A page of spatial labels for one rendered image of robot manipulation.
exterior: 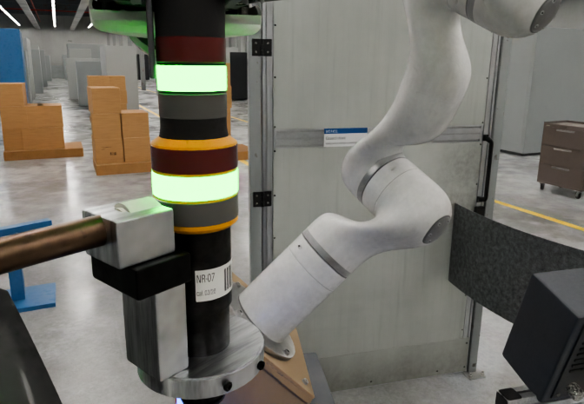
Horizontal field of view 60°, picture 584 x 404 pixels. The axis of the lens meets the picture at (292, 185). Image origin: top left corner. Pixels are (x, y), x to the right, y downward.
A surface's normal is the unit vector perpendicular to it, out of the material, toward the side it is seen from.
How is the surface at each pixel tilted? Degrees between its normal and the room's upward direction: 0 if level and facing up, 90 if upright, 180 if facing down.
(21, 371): 41
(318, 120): 90
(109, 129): 90
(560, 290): 15
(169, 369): 90
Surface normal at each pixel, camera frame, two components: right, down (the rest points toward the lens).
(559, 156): -0.89, 0.10
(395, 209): -0.56, -0.38
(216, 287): 0.62, 0.19
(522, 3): 0.02, 0.51
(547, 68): 0.41, 0.22
